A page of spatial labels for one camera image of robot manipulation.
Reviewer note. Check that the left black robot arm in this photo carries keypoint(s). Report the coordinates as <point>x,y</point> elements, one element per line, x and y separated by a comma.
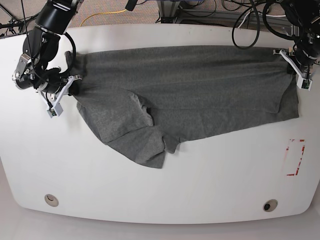
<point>305,15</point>

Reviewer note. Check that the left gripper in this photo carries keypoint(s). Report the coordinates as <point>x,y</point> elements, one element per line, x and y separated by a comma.
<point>304,55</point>

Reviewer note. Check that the grey T-shirt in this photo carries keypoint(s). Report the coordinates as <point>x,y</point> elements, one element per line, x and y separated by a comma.
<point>144,102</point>

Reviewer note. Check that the aluminium frame stand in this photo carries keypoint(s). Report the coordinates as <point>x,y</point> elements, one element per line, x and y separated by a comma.
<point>224,13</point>

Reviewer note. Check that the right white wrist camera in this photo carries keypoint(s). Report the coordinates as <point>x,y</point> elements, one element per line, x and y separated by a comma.
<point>56,109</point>

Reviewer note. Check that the right table cable grommet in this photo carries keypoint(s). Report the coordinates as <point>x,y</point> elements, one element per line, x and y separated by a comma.
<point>270,205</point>

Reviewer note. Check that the red tape rectangle marking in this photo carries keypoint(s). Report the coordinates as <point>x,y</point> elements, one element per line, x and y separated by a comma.
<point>293,156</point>

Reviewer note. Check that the black tripod stand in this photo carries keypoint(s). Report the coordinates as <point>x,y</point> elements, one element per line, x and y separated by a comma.
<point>14,26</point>

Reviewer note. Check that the left table cable grommet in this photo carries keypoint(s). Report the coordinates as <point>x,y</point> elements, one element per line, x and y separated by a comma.
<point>51,200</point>

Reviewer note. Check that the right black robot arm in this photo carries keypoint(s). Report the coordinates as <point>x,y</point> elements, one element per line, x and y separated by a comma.
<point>41,46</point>

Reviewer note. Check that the table cable grommet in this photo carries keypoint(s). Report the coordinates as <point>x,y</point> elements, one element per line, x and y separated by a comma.
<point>51,200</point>
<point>270,205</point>

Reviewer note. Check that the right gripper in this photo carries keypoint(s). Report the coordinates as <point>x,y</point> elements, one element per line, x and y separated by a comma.
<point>52,81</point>

